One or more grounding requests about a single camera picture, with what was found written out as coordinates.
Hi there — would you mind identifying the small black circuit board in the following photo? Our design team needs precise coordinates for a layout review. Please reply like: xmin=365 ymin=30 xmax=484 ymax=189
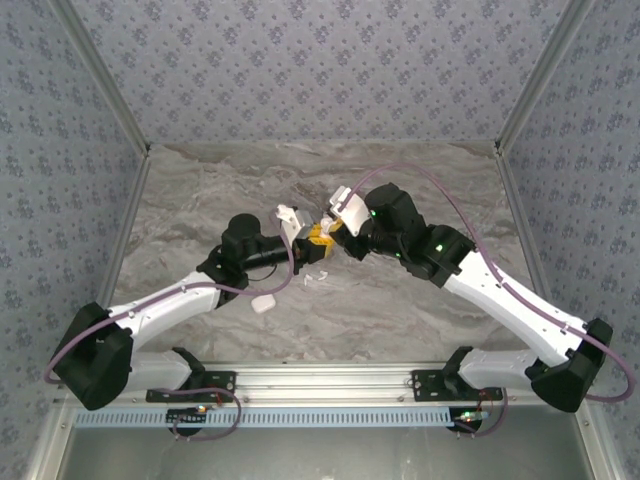
xmin=452 ymin=409 xmax=489 ymax=432
xmin=166 ymin=407 xmax=209 ymax=426

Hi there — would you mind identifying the grey metal lower panel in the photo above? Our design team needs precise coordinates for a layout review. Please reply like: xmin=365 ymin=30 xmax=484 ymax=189
xmin=54 ymin=407 xmax=599 ymax=480

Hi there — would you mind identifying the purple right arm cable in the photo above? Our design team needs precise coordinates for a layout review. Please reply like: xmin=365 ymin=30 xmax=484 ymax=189
xmin=339 ymin=162 xmax=639 ymax=439

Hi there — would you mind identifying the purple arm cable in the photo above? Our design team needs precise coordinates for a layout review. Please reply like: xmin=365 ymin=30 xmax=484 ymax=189
xmin=44 ymin=209 xmax=296 ymax=442
xmin=339 ymin=162 xmax=639 ymax=439

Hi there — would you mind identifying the aluminium table side rail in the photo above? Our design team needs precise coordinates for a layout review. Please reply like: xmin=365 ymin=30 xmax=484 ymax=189
xmin=102 ymin=149 xmax=152 ymax=307
xmin=494 ymin=148 xmax=549 ymax=301

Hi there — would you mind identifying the wide aluminium mounting rail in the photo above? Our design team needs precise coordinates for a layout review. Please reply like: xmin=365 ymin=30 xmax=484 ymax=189
xmin=124 ymin=363 xmax=551 ymax=407

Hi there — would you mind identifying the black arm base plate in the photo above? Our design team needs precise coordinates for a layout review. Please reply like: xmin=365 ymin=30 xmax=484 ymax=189
xmin=410 ymin=368 xmax=504 ymax=403
xmin=145 ymin=370 xmax=238 ymax=404

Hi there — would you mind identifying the slotted pale cable duct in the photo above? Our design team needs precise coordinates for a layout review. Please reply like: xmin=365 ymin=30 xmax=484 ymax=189
xmin=89 ymin=407 xmax=456 ymax=430

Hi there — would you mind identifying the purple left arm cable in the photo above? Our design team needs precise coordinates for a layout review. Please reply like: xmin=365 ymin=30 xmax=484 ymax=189
xmin=44 ymin=209 xmax=296 ymax=442

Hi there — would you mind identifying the aluminium corner post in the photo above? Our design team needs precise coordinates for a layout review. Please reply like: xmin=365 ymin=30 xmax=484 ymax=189
xmin=493 ymin=0 xmax=599 ymax=157
xmin=49 ymin=0 xmax=153 ymax=159

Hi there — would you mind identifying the aluminium lower frame post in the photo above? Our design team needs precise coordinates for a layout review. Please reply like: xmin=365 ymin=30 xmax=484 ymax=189
xmin=22 ymin=404 xmax=76 ymax=480
xmin=572 ymin=402 xmax=629 ymax=480

